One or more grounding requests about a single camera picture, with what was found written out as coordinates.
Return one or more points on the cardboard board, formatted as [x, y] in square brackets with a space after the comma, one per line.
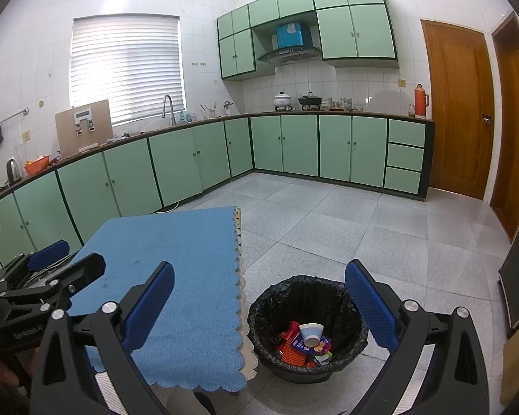
[65, 138]

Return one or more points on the white cooking pot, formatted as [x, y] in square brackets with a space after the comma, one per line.
[283, 100]

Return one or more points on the utensil holder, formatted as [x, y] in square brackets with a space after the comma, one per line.
[209, 113]

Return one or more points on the beige paper cup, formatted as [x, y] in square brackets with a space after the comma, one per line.
[310, 333]

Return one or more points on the beige scalloped mat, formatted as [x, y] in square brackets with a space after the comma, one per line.
[250, 363]

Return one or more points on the red striped can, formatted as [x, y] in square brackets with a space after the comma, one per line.
[292, 330]

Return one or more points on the blue wrapper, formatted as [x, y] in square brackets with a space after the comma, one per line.
[323, 343]

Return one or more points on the blue box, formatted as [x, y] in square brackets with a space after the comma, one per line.
[292, 35]

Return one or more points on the range hood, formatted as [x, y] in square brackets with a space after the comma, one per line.
[289, 55]

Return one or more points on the steel electric kettle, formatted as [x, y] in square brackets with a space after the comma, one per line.
[13, 172]

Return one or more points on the orange basin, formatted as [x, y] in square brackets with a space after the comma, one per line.
[36, 166]

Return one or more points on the black wok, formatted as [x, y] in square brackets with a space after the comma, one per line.
[309, 100]

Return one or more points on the black trash bin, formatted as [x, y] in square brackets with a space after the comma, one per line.
[285, 298]

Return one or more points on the row of glass jars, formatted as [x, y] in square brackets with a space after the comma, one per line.
[341, 103]

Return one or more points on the green drawer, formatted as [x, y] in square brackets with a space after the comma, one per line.
[405, 157]
[402, 180]
[406, 133]

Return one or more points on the blue foam mat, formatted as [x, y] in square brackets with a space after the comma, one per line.
[168, 242]

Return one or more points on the person's left hand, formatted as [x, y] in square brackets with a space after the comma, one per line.
[4, 371]

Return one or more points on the towel rail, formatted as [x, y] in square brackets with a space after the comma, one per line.
[13, 116]

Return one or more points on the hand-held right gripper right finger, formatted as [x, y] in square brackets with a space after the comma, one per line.
[370, 307]

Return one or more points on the wooden panel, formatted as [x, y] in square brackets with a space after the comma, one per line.
[517, 367]

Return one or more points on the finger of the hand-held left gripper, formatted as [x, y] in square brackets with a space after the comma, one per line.
[84, 270]
[47, 253]

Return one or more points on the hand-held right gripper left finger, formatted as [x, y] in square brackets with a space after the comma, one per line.
[151, 302]

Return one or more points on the white window blind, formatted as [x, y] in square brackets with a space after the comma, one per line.
[125, 69]

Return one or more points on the orange thermos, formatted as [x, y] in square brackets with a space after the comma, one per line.
[420, 101]

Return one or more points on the green wall cabinets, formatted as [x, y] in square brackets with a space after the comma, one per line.
[354, 26]

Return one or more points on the green drink carton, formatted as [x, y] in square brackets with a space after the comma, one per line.
[324, 358]

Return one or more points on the wooden door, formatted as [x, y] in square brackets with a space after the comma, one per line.
[456, 116]
[517, 138]

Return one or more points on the white striped cloth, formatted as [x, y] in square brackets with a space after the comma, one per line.
[110, 391]

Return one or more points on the steel faucet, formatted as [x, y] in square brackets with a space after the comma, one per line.
[171, 112]

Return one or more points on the green base cabinets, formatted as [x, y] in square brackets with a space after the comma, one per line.
[177, 164]

